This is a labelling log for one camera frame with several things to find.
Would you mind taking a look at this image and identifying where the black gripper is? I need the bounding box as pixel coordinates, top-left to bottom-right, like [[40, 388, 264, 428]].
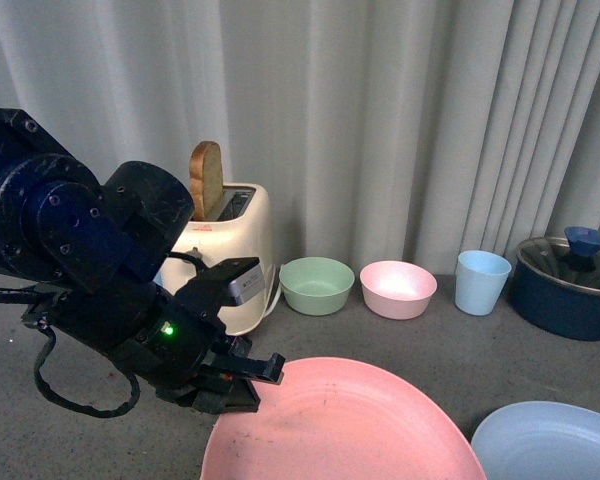
[[22, 257, 286, 414]]

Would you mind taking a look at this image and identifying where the pink plate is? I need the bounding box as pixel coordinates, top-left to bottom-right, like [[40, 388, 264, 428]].
[[201, 357, 485, 479]]

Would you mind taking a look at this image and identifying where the light blue plate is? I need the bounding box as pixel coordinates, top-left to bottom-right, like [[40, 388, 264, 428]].
[[471, 401, 600, 479]]

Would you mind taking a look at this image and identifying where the green bowl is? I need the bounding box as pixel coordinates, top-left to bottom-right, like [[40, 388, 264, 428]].
[[279, 257, 355, 316]]

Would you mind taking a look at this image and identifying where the cream white toaster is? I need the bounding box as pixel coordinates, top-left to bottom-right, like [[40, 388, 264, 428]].
[[173, 183, 276, 336]]

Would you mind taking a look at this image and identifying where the pink bowl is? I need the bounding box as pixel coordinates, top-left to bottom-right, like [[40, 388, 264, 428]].
[[360, 260, 437, 320]]

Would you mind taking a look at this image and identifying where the toasted bread slice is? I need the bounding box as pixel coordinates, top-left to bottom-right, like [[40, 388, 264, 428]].
[[189, 141, 223, 221]]

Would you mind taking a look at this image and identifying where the light blue cup right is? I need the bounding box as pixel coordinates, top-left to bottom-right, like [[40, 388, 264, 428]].
[[455, 250, 512, 316]]

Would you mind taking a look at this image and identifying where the grey curtain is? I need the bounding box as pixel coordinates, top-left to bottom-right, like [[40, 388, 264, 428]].
[[0, 1, 600, 274]]

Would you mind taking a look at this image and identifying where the dark blue pot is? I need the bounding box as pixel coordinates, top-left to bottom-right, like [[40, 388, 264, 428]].
[[508, 255, 600, 341]]

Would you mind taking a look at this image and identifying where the glass pot lid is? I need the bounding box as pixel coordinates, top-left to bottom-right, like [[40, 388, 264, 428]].
[[516, 226, 600, 292]]

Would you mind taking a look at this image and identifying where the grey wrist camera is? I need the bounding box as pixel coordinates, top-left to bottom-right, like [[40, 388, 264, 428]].
[[228, 264, 265, 306]]

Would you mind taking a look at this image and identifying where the white toaster cord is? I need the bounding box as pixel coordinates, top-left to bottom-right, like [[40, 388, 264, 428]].
[[262, 263, 284, 319]]

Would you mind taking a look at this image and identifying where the black cable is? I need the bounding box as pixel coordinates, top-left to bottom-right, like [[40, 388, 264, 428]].
[[0, 249, 204, 417]]

